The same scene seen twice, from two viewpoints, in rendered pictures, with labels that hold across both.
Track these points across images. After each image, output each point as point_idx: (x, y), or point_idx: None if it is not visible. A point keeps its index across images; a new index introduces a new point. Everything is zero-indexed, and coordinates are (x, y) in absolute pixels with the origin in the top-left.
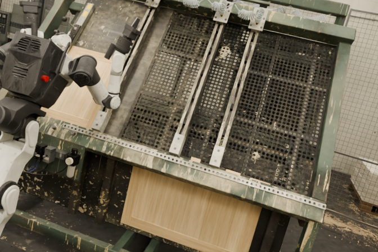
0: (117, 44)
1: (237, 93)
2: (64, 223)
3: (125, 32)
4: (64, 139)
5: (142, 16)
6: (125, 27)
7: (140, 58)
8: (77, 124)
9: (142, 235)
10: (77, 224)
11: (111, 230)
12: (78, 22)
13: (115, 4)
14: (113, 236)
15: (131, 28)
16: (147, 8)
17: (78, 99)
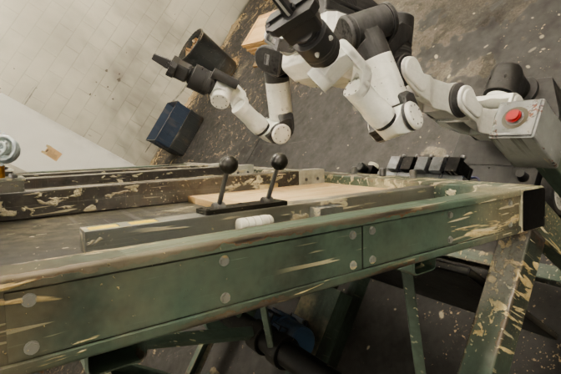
0: (209, 70)
1: (133, 168)
2: (467, 336)
3: (185, 65)
4: (371, 174)
5: (40, 220)
6: (178, 63)
7: None
8: (344, 184)
9: (355, 333)
10: (447, 341)
11: (395, 336)
12: (192, 216)
13: (27, 241)
14: (391, 320)
15: (178, 58)
16: (2, 224)
17: (323, 191)
